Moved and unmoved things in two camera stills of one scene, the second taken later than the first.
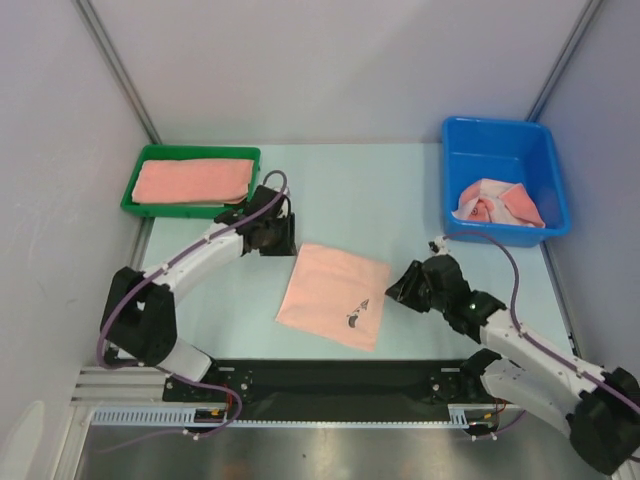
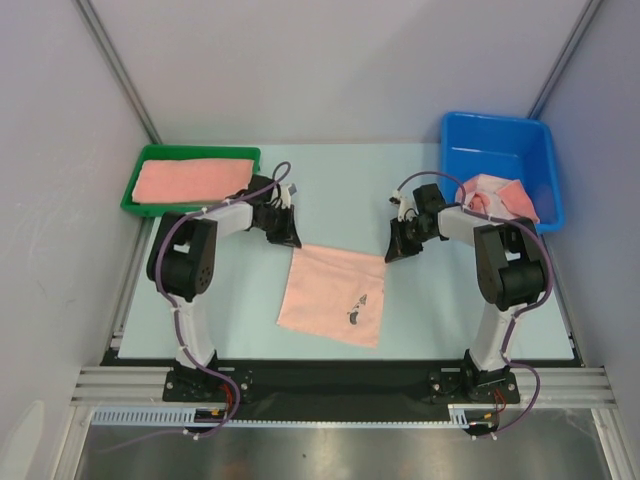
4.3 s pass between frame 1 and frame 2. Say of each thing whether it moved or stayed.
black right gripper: moved
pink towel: stayed
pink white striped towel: stayed
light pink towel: stayed
